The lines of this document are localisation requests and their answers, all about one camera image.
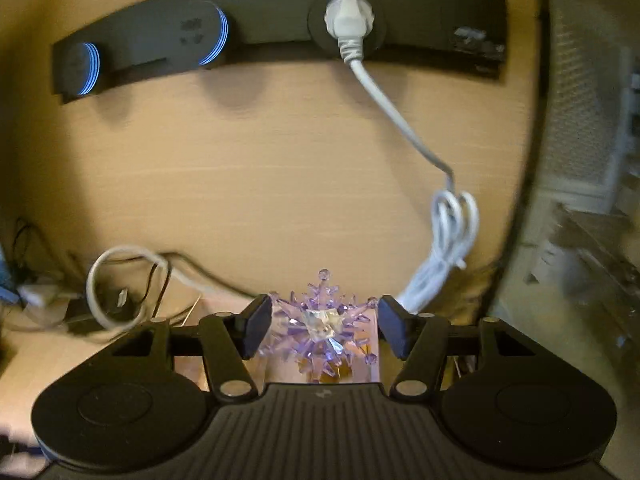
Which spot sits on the black wall socket panel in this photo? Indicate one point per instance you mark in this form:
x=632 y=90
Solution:
x=270 y=15

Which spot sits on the pink cardboard box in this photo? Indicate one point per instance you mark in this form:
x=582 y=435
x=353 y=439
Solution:
x=187 y=371

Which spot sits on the black power adapter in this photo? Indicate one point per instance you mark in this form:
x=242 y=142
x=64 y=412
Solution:
x=85 y=317

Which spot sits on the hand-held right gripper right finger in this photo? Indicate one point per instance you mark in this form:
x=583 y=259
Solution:
x=392 y=325

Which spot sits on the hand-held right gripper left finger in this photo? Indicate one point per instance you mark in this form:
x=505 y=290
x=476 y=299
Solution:
x=257 y=322

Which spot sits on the purple crystal snowflake ornament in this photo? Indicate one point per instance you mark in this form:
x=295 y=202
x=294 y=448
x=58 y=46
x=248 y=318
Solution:
x=322 y=322

